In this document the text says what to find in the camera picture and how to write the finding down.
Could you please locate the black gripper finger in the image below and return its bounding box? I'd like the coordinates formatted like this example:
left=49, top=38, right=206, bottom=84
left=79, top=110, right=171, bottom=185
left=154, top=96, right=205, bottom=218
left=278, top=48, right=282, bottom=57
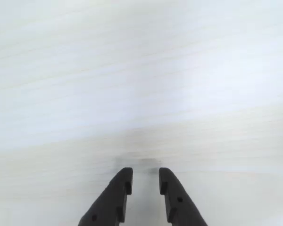
left=158, top=167, right=208, bottom=226
left=77, top=167, right=133, bottom=226

